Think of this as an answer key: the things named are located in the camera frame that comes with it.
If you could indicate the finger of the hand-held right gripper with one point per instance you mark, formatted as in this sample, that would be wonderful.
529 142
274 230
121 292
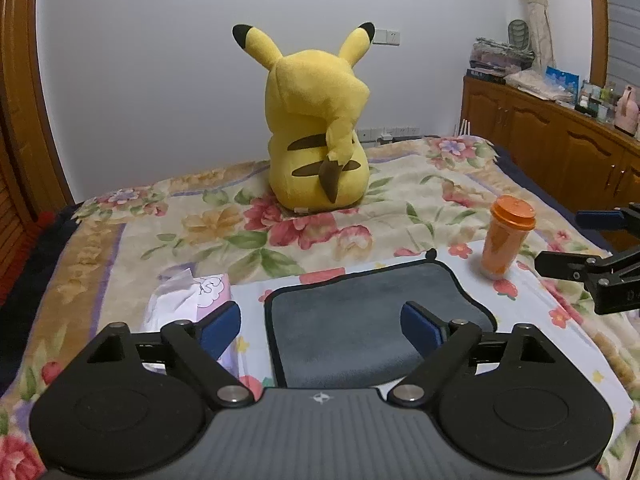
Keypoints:
565 262
600 219

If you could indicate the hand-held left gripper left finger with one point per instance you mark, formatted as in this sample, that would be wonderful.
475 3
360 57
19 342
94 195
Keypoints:
220 327

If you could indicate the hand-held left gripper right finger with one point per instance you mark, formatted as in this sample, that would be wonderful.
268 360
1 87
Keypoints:
422 327

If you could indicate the grey towel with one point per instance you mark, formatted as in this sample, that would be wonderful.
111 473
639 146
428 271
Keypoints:
350 310

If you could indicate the pink tissue box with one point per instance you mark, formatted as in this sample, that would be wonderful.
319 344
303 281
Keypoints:
212 290

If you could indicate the pale floral sheet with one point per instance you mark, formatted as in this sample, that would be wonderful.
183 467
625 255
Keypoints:
540 320

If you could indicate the orange cup with lid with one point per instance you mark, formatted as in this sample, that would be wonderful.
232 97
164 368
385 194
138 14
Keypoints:
502 245

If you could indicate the wooden cabinet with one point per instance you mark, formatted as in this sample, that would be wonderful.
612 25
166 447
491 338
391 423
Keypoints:
550 140

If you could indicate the floral blanket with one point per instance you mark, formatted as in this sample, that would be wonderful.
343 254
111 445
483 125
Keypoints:
225 230

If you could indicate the pink jug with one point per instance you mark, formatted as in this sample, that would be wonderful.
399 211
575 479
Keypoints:
629 110

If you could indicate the group of small bottles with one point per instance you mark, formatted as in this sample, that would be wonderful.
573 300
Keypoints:
596 102

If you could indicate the blue picture card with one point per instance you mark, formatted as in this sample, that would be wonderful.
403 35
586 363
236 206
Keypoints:
562 79

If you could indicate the beige folded cloth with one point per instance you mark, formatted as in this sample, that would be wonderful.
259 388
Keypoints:
537 85

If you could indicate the white router antennas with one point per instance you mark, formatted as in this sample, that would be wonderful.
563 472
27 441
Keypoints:
464 128

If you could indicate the black books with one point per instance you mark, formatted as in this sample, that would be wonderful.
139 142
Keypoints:
485 76

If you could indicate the stack of folded clothes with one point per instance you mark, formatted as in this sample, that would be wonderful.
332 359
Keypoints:
500 56

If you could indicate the grey green vase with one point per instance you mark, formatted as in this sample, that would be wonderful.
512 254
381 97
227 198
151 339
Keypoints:
518 34

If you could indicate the beige curtain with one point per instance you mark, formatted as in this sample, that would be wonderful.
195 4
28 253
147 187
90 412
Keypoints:
540 15

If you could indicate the yellow plush toy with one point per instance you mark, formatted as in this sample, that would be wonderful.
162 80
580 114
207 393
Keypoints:
310 110

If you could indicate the row of white wall sockets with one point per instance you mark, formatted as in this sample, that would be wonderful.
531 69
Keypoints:
407 132

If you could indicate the white wall socket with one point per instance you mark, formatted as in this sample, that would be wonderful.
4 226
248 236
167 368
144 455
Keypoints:
387 36

